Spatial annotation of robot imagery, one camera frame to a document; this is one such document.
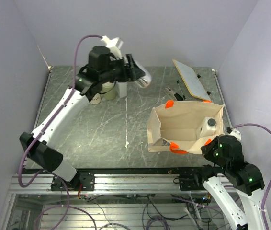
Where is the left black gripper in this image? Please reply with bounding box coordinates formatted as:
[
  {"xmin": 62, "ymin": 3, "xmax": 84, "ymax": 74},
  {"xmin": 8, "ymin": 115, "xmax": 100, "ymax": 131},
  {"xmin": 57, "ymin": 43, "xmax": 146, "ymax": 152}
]
[{"xmin": 100, "ymin": 53, "xmax": 146, "ymax": 84}]

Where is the clear silver top bottle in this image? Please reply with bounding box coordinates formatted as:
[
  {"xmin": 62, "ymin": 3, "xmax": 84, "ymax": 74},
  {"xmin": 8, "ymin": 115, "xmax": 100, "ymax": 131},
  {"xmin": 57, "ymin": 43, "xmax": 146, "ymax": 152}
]
[{"xmin": 134, "ymin": 60, "xmax": 152, "ymax": 88}]

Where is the white bottle grey cap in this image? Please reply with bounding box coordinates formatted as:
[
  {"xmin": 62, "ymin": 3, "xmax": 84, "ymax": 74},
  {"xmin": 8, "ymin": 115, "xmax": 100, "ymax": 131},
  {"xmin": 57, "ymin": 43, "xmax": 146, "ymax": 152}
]
[
  {"xmin": 116, "ymin": 82, "xmax": 127, "ymax": 98},
  {"xmin": 197, "ymin": 117, "xmax": 216, "ymax": 139}
]

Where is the beige cap bottle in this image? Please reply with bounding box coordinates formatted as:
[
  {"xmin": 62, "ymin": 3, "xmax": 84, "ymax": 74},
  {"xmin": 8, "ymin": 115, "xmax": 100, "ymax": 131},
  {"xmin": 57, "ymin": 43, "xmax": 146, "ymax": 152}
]
[{"xmin": 101, "ymin": 82, "xmax": 116, "ymax": 101}]

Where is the beige canvas tote bag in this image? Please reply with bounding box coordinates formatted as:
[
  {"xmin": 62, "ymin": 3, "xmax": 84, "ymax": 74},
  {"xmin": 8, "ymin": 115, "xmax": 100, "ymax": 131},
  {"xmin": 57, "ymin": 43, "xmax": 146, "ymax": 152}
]
[{"xmin": 147, "ymin": 100, "xmax": 224, "ymax": 155}]

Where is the beige round lid bottle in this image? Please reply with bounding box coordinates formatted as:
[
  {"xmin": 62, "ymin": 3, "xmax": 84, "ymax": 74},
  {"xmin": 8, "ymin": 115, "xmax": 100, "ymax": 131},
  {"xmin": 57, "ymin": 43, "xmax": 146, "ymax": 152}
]
[{"xmin": 90, "ymin": 93, "xmax": 101, "ymax": 105}]

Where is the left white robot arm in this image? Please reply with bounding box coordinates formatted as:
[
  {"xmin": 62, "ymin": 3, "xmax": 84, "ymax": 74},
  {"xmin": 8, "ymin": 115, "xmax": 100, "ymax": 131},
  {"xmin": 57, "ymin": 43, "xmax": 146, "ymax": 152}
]
[{"xmin": 20, "ymin": 46, "xmax": 151, "ymax": 190}]

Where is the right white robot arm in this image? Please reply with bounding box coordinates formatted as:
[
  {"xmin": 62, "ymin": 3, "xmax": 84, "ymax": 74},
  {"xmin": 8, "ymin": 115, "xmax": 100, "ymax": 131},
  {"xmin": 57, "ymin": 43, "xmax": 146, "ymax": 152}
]
[{"xmin": 170, "ymin": 135, "xmax": 271, "ymax": 230}]

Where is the small grey black device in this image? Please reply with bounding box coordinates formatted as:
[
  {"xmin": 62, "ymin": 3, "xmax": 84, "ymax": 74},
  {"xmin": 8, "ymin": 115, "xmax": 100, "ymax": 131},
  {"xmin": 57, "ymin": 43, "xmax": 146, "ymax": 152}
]
[{"xmin": 165, "ymin": 87, "xmax": 183, "ymax": 101}]

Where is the white board wooden edge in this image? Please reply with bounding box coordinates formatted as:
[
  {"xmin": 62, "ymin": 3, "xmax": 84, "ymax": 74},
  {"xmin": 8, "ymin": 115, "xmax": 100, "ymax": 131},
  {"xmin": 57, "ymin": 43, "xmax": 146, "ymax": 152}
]
[{"xmin": 172, "ymin": 59, "xmax": 211, "ymax": 101}]

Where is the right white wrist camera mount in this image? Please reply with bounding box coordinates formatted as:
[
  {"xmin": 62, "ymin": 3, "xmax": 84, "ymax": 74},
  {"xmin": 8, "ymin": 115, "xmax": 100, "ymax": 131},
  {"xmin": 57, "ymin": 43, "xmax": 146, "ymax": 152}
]
[{"xmin": 226, "ymin": 126, "xmax": 242, "ymax": 141}]

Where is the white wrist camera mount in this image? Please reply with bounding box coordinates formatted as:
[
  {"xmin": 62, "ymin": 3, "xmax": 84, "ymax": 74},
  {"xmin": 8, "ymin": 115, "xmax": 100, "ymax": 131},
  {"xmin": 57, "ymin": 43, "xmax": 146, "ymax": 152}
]
[
  {"xmin": 101, "ymin": 35, "xmax": 123, "ymax": 59},
  {"xmin": 226, "ymin": 126, "xmax": 242, "ymax": 141}
]

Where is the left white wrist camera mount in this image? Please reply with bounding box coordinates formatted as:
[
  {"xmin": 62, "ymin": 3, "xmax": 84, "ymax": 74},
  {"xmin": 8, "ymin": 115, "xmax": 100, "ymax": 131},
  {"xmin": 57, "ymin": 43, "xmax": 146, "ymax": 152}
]
[{"xmin": 101, "ymin": 35, "xmax": 123, "ymax": 59}]

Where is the aluminium rail frame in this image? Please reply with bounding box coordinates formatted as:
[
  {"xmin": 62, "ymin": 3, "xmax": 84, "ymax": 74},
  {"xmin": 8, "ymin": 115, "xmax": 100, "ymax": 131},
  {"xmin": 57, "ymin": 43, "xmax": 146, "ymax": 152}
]
[{"xmin": 0, "ymin": 67, "xmax": 268, "ymax": 230}]

